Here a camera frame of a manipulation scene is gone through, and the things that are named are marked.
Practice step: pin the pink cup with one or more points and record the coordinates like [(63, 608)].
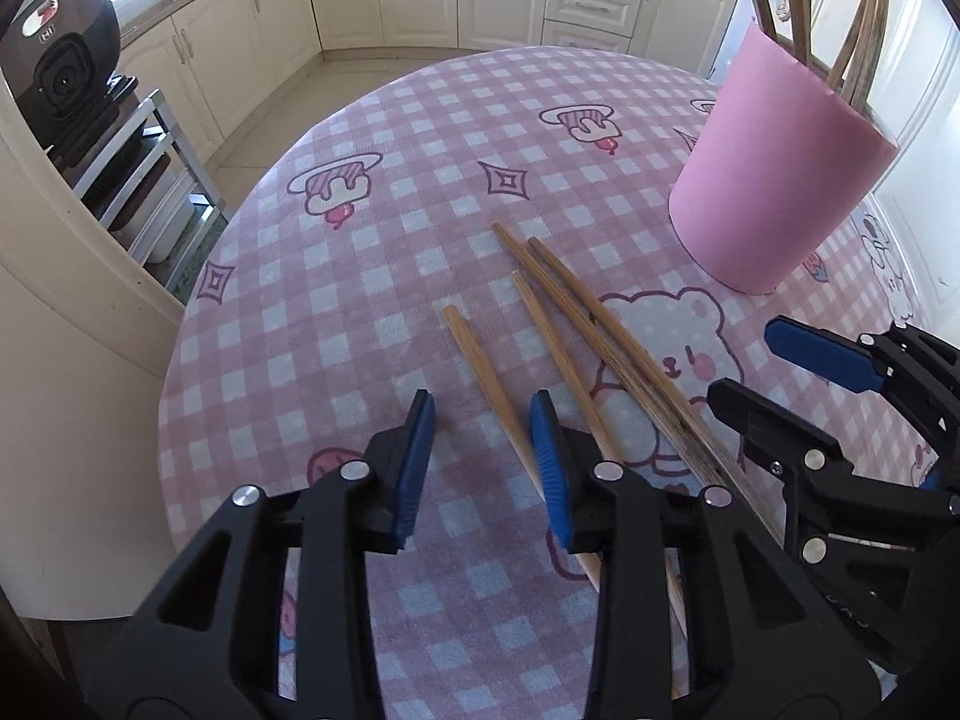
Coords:
[(772, 165)]

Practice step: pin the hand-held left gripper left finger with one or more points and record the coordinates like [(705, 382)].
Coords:
[(416, 457)]

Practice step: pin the pink checked cartoon tablecloth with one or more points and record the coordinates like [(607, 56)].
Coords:
[(375, 240)]

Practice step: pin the white metal storage rack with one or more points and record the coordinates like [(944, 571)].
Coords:
[(142, 180)]

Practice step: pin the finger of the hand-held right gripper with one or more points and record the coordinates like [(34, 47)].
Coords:
[(765, 420), (817, 352)]

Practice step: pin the bunch of wooden chopsticks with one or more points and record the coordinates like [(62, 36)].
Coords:
[(796, 0)]

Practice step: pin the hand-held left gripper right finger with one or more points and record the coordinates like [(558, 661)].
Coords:
[(551, 465)]

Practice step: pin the black round kitchen appliance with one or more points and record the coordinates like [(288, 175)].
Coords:
[(64, 60)]

